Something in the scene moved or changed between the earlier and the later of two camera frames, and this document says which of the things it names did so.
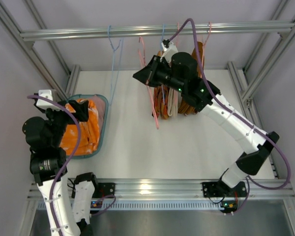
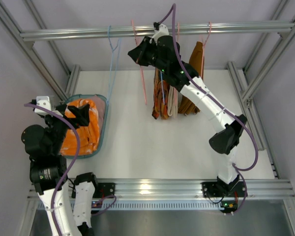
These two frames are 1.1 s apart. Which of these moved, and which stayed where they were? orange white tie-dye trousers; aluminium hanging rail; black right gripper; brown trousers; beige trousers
Moved: black right gripper
Stayed: orange white tie-dye trousers; aluminium hanging rail; brown trousers; beige trousers
